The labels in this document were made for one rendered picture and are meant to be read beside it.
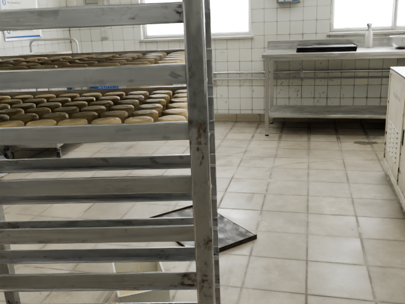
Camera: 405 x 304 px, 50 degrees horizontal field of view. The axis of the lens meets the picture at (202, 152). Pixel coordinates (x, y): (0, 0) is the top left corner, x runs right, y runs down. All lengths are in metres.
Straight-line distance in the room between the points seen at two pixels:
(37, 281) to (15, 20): 0.45
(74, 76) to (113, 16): 0.11
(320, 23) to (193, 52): 4.78
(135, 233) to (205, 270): 0.13
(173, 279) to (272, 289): 1.41
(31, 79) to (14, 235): 0.28
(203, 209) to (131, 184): 0.13
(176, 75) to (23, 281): 0.46
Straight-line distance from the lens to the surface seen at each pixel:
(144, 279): 0.81
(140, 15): 0.68
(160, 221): 1.22
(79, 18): 0.71
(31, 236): 0.83
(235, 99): 5.55
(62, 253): 1.34
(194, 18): 0.64
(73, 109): 0.91
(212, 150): 1.14
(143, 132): 0.70
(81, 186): 0.76
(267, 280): 2.24
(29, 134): 0.76
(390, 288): 2.30
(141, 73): 0.69
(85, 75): 0.71
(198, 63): 0.65
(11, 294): 1.47
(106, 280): 0.83
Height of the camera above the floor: 1.21
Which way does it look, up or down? 16 degrees down
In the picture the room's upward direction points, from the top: 2 degrees counter-clockwise
